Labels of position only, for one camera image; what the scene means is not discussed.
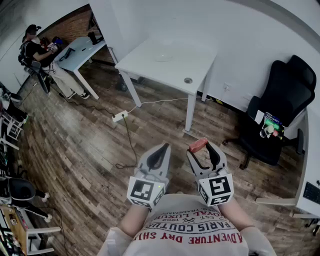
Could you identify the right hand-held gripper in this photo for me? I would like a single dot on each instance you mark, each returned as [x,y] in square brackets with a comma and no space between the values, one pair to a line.
[217,188]

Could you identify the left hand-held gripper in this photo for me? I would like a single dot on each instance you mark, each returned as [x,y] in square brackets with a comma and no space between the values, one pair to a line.
[146,191]

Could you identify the red block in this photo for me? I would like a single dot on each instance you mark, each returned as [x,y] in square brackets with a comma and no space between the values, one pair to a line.
[198,145]

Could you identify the white plate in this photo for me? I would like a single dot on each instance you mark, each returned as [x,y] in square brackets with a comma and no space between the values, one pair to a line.
[163,58]

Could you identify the person's right forearm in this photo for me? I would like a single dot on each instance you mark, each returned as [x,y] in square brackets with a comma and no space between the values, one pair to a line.
[235,215]

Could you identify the person's left forearm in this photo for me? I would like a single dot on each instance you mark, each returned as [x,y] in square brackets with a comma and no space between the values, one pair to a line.
[133,220]

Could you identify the white power strip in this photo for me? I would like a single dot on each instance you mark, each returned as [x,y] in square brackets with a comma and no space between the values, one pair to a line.
[120,116]

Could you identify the white paper sheet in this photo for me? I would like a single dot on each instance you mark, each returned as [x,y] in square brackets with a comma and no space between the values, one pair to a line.
[259,117]

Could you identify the person's white printed shirt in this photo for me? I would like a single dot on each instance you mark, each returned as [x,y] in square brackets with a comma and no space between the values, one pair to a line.
[185,230]

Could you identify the green snack packet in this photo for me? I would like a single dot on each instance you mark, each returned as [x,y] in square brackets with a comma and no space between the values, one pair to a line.
[273,122]

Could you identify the white square table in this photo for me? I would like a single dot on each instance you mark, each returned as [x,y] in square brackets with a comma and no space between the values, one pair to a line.
[175,71]

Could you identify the white side desk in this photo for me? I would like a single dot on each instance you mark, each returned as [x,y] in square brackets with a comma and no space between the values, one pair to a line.
[312,160]

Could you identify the black high-back office chair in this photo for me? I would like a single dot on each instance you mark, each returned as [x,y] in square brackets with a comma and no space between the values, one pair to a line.
[287,92]

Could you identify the black keyboard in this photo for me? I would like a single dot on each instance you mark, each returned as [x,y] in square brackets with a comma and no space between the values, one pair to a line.
[311,193]

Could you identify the light blue table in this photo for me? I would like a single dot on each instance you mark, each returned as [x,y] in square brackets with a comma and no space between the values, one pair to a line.
[80,50]

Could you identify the black stand device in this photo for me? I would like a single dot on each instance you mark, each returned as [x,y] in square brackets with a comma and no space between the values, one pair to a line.
[94,38]

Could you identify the black handheld gadget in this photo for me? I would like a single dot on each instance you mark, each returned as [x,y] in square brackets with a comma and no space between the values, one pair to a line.
[66,53]

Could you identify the black swivel chair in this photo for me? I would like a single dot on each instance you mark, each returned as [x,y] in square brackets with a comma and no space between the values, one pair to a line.
[37,72]

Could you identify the white metal rack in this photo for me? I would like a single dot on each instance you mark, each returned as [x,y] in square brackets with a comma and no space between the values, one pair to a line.
[11,128]

